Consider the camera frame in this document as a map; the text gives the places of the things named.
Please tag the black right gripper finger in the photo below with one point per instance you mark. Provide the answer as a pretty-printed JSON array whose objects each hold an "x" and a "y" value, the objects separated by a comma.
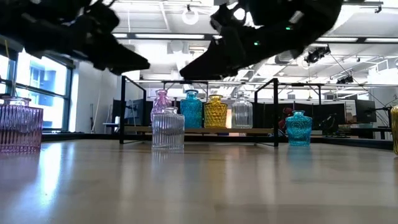
[
  {"x": 217, "y": 56},
  {"x": 217, "y": 73}
]

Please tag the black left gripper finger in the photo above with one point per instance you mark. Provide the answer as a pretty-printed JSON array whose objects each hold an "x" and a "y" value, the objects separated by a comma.
[
  {"x": 118, "y": 68},
  {"x": 124, "y": 56}
]

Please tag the yellow diamond-textured glass vase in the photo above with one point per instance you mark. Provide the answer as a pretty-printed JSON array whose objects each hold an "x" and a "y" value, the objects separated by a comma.
[{"x": 216, "y": 113}]

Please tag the teal wide textured glass vase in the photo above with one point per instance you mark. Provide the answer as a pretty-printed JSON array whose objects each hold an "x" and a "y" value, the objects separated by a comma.
[{"x": 191, "y": 109}]

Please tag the clear large ribbed glass jar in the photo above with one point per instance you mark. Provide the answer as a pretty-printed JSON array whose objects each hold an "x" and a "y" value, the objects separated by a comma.
[{"x": 242, "y": 115}]

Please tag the pink diamond-textured glass vase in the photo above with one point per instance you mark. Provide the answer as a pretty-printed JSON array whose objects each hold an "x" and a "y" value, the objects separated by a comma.
[{"x": 160, "y": 102}]

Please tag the clear squat ribbed glass vase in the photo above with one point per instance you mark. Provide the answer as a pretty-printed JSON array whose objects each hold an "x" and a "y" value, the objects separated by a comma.
[{"x": 168, "y": 130}]

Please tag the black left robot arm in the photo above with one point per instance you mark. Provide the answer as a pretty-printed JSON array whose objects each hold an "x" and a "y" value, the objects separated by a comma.
[{"x": 18, "y": 15}]

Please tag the wooden shelf with black rails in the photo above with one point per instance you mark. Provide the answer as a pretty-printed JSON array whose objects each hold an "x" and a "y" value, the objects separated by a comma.
[{"x": 217, "y": 130}]

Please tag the background computer monitor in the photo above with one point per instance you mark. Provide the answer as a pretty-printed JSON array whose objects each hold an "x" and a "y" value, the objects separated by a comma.
[
  {"x": 136, "y": 112},
  {"x": 366, "y": 111}
]

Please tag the white LED light bar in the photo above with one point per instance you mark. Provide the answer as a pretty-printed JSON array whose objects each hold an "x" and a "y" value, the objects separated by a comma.
[
  {"x": 169, "y": 36},
  {"x": 335, "y": 39},
  {"x": 379, "y": 40}
]

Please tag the black ceiling track light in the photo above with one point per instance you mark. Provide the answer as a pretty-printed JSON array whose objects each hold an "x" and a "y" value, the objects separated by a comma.
[
  {"x": 345, "y": 80},
  {"x": 315, "y": 56}
]

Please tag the black partition curtain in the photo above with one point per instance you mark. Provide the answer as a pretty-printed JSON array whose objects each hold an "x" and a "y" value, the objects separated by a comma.
[{"x": 264, "y": 116}]

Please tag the large window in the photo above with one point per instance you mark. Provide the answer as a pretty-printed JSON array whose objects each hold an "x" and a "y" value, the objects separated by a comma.
[{"x": 46, "y": 93}]

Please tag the person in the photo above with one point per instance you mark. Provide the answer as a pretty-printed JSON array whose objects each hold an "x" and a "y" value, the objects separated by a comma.
[{"x": 284, "y": 118}]

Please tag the pink squat ribbed glass vase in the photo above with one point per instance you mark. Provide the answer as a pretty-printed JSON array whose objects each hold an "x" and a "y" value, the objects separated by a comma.
[{"x": 20, "y": 127}]

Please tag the dark background desk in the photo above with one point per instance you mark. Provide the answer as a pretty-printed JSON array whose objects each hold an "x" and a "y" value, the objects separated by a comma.
[{"x": 367, "y": 129}]

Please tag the white ventilation duct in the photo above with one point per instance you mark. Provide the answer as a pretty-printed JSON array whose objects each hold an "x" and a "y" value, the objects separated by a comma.
[{"x": 178, "y": 49}]

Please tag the black metal background frame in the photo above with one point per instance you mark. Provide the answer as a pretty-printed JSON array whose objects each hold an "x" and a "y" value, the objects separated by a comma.
[
  {"x": 174, "y": 81},
  {"x": 298, "y": 84}
]

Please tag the black aluminium table frame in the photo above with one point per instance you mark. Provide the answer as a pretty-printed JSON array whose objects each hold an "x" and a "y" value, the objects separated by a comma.
[{"x": 93, "y": 137}]

